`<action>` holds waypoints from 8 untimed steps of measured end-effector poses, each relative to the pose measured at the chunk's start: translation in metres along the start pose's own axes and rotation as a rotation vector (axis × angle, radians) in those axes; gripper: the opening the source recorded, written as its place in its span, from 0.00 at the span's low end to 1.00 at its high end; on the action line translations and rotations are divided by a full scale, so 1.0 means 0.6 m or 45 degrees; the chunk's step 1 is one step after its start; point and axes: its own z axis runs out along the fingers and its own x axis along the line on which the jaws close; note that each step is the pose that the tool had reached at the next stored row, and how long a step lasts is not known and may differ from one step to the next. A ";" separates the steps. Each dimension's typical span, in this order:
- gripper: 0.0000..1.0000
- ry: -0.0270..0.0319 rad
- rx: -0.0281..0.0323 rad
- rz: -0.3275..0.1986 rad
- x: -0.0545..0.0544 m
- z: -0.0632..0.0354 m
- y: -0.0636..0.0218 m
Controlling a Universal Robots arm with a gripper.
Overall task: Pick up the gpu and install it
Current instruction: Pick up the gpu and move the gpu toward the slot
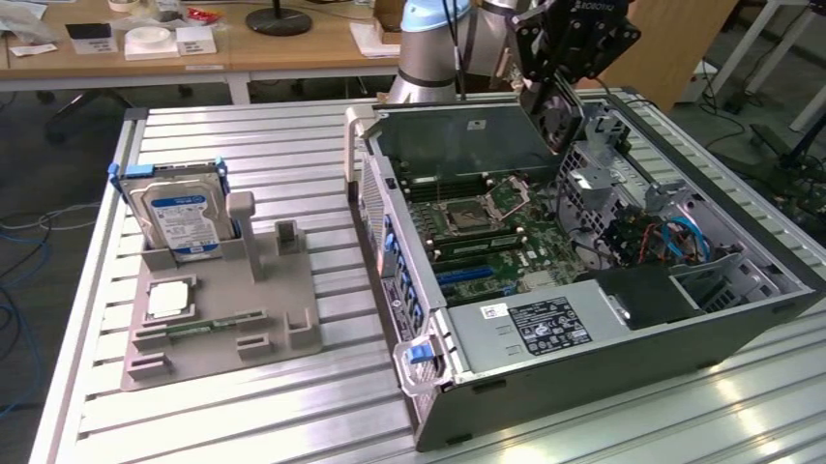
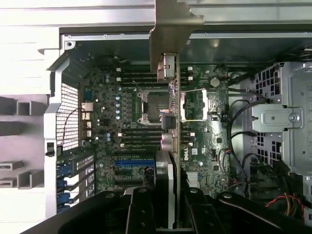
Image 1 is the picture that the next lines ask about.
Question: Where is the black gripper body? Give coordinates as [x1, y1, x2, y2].
[544, 0, 638, 30]

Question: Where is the black cooling fan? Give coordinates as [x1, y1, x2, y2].
[493, 47, 587, 157]

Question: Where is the wooden cabinet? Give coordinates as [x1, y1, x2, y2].
[533, 0, 740, 112]

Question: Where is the brown cardboard box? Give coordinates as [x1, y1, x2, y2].
[372, 0, 409, 34]

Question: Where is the white paper stack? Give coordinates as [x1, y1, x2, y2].
[348, 21, 403, 59]

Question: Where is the perforated metal drive cage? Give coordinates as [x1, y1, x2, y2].
[555, 139, 652, 233]

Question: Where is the silver socket cover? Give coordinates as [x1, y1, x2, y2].
[487, 176, 533, 214]

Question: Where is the black RAM slot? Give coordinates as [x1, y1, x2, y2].
[436, 243, 525, 259]
[404, 183, 489, 193]
[433, 238, 523, 253]
[401, 177, 487, 188]
[429, 228, 517, 243]
[399, 171, 485, 182]
[407, 188, 491, 200]
[432, 233, 520, 248]

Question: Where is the black metal stand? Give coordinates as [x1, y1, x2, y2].
[747, 123, 826, 170]

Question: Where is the CPU socket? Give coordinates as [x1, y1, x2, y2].
[437, 197, 497, 236]

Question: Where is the black round lamp base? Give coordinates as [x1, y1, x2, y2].
[243, 0, 316, 37]

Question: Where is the green motherboard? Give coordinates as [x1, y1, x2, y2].
[396, 166, 581, 304]

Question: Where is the green circuit board pile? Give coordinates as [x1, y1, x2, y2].
[770, 159, 826, 218]

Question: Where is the blue card retention strip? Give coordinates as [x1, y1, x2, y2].
[381, 215, 424, 334]

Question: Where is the black expansion slot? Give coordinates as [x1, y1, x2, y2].
[429, 258, 489, 272]

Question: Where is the blue expansion slot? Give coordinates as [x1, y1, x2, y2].
[436, 270, 491, 286]

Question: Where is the grey metal disk bay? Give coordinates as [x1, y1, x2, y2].
[667, 248, 792, 315]

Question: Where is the red packet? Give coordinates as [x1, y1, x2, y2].
[184, 4, 221, 26]

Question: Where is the white labelled box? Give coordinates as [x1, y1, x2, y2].
[173, 26, 216, 57]

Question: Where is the white box with tape roll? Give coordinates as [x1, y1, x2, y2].
[121, 26, 181, 62]

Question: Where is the grey power supply with label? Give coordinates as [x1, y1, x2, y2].
[444, 279, 631, 376]

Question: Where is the hard disk with blue carrier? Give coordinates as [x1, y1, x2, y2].
[104, 157, 228, 265]

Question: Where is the black and white box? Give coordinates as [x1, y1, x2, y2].
[62, 22, 118, 55]

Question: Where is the open black PC case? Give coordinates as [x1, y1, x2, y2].
[344, 89, 815, 453]

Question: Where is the black chair base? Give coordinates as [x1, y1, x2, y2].
[34, 86, 195, 144]

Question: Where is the silver CPU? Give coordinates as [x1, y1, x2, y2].
[144, 282, 193, 320]

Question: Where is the clear plastic bag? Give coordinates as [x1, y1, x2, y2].
[0, 3, 58, 44]

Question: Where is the green RAM stick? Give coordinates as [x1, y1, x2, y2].
[164, 316, 263, 335]

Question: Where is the grey parts rack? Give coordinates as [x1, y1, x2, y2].
[118, 190, 324, 393]

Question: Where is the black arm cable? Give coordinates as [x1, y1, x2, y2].
[449, 0, 469, 102]

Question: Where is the black power wire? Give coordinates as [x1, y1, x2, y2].
[569, 215, 666, 272]

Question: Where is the light blue wire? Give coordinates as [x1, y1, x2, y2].
[662, 216, 712, 266]

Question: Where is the blue floor cable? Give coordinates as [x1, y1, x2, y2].
[0, 226, 53, 421]

